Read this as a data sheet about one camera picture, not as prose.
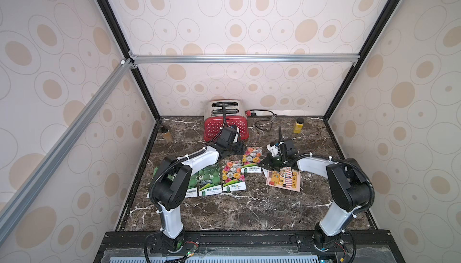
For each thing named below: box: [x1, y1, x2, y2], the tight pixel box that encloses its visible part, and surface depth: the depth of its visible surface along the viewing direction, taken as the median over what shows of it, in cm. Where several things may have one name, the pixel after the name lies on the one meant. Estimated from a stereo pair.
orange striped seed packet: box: [265, 166, 302, 193], surface depth 94 cm
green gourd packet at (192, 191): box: [184, 172, 199, 199], surface depth 90 cm
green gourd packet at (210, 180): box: [198, 160, 223, 197], surface depth 93 cm
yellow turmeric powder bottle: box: [292, 117, 305, 134], surface depth 108 cm
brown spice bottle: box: [160, 126, 174, 145], surface depth 106 cm
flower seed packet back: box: [240, 147, 263, 174], surface depth 96 cm
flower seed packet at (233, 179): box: [222, 159, 247, 192], surface depth 94 cm
